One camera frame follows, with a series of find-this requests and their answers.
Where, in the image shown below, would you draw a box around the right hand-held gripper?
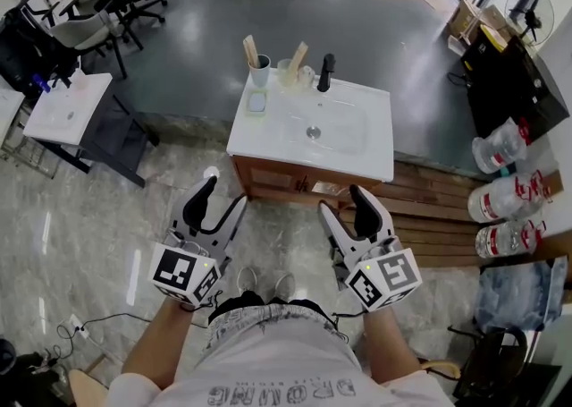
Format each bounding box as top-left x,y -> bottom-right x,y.
317,183 -> 424,313

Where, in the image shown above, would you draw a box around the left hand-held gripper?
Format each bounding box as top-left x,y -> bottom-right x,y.
147,175 -> 248,309

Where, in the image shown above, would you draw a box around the grey-blue cup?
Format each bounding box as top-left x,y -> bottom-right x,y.
248,54 -> 273,90

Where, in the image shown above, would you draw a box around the clear yellowish cup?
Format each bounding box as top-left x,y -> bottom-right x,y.
276,58 -> 299,89

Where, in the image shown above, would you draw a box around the person's right forearm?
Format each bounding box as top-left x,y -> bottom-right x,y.
361,303 -> 424,386

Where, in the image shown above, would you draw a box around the person's left forearm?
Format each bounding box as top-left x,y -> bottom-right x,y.
121,297 -> 198,391

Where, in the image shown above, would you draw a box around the wooden vanity cabinet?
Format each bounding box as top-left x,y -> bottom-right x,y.
231,155 -> 383,206

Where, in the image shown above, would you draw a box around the person's left white shoe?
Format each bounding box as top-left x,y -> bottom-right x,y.
236,266 -> 261,296

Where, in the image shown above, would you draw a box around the person's white shoe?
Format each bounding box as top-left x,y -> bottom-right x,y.
236,266 -> 261,296
273,271 -> 298,301

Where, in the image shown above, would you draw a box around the group of water jugs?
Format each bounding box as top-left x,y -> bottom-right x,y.
338,158 -> 560,270

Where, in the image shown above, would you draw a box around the person's black trousers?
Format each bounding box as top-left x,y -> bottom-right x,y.
222,290 -> 335,313

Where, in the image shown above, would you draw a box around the person's right white shoe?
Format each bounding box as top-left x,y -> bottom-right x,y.
273,271 -> 298,301

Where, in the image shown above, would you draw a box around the person's patterned white garment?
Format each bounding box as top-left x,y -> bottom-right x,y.
206,299 -> 349,353

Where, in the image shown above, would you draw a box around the green soap dish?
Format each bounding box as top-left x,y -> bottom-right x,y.
246,88 -> 270,118

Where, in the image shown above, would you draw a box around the black sink stand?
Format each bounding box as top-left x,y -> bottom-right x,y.
34,93 -> 161,190

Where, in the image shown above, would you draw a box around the large clear water bottle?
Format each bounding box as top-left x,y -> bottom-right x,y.
470,117 -> 534,175
466,169 -> 553,225
474,218 -> 548,260

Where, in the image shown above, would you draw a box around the small clear glass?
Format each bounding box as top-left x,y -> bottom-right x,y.
297,64 -> 316,90

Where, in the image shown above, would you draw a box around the person's white printed t-shirt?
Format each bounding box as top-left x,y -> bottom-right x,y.
105,327 -> 453,407

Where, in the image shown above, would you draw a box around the small white side table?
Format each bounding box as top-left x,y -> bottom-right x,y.
22,72 -> 114,148

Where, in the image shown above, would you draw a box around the bluish plastic wrapped bundle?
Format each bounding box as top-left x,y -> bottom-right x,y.
473,256 -> 569,333

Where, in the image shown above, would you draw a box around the small black faucet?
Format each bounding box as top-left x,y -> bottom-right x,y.
50,62 -> 75,89

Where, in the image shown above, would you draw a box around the small white box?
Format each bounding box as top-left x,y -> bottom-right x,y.
447,33 -> 468,58

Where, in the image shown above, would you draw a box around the large black box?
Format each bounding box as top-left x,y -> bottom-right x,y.
464,35 -> 571,140

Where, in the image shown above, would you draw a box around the black bin with yellow lid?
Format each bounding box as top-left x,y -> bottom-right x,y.
459,23 -> 511,81

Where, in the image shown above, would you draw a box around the tan wooden stool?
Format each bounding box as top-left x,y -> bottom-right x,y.
66,352 -> 111,407

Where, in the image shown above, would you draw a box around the blue capped bottle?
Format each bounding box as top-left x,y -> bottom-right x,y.
31,73 -> 53,95

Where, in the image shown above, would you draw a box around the grey upholstered chair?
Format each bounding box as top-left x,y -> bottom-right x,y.
48,11 -> 129,81

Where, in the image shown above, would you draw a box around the cardboard box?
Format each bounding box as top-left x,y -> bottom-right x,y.
448,0 -> 482,40
480,4 -> 520,36

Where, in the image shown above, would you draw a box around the black equipment pile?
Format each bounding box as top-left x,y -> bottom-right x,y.
0,337 -> 64,407

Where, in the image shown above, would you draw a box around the black mesh office chair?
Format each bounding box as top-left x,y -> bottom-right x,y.
0,0 -> 80,100

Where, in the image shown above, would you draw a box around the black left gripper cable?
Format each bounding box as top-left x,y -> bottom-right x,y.
178,290 -> 224,313

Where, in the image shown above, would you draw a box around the black power strip cable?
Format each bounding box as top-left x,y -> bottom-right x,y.
55,310 -> 156,362

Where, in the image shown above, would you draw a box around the black floor cable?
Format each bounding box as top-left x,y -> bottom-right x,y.
447,71 -> 473,89

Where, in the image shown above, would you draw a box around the metal wire rack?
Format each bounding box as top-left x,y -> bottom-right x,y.
0,126 -> 60,179

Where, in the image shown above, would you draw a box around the black pedestal fan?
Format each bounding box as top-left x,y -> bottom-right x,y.
504,0 -> 556,47

